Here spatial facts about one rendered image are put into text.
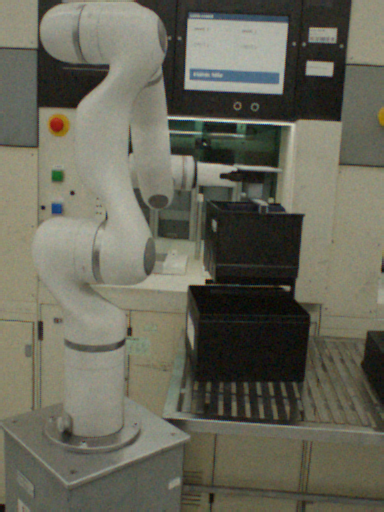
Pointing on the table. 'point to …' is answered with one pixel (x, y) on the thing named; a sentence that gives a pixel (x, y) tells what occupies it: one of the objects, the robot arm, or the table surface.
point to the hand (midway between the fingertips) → (254, 176)
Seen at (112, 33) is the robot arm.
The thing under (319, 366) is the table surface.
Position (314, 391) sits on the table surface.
